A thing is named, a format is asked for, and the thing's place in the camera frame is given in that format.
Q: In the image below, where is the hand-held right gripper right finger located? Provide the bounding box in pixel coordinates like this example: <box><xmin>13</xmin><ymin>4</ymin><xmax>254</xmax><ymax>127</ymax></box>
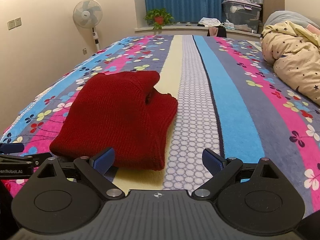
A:
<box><xmin>191</xmin><ymin>148</ymin><xmax>285</xmax><ymax>201</ymax></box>

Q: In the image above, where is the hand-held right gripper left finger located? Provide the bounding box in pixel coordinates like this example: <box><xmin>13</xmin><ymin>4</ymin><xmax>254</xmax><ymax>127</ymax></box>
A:
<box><xmin>37</xmin><ymin>147</ymin><xmax>126</xmax><ymax>201</ymax></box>

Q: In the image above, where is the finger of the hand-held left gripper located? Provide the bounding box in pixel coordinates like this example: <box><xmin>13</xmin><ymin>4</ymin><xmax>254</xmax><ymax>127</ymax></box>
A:
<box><xmin>0</xmin><ymin>143</ymin><xmax>25</xmax><ymax>153</ymax></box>
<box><xmin>0</xmin><ymin>152</ymin><xmax>52</xmax><ymax>167</ymax></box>

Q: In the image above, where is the red knitted sweater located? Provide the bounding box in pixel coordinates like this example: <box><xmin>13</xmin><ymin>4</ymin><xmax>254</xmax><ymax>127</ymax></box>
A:
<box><xmin>49</xmin><ymin>71</ymin><xmax>178</xmax><ymax>172</ymax></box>

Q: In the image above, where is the floral striped blanket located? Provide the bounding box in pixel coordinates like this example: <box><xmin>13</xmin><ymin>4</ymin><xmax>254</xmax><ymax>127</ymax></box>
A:
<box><xmin>0</xmin><ymin>34</ymin><xmax>320</xmax><ymax>218</ymax></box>

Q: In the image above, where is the yellow star-print quilt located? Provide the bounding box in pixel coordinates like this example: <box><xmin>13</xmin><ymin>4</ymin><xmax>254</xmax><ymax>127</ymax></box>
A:
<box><xmin>260</xmin><ymin>21</ymin><xmax>320</xmax><ymax>106</ymax></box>

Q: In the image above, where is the white cloth pile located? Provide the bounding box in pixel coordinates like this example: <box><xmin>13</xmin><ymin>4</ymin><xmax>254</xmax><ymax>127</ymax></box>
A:
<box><xmin>198</xmin><ymin>17</ymin><xmax>222</xmax><ymax>28</ymax></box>

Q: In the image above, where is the clear plastic storage box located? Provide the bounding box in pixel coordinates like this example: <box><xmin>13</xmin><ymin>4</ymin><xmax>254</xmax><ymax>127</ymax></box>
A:
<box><xmin>222</xmin><ymin>0</ymin><xmax>262</xmax><ymax>33</ymax></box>

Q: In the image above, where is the potted green plant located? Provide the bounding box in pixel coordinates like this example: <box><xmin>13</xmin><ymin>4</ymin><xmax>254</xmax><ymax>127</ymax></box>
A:
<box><xmin>144</xmin><ymin>8</ymin><xmax>175</xmax><ymax>30</ymax></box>

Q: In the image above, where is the grey pillow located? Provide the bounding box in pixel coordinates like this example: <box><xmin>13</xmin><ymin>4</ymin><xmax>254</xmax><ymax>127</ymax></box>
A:
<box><xmin>264</xmin><ymin>11</ymin><xmax>320</xmax><ymax>30</ymax></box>

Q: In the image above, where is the blue curtain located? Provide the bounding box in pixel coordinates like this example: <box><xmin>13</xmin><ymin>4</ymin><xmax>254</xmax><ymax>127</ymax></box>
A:
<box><xmin>143</xmin><ymin>0</ymin><xmax>247</xmax><ymax>23</ymax></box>

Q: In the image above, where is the white pedestal fan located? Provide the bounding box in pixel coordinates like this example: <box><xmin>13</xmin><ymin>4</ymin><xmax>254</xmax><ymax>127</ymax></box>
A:
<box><xmin>73</xmin><ymin>0</ymin><xmax>103</xmax><ymax>52</ymax></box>

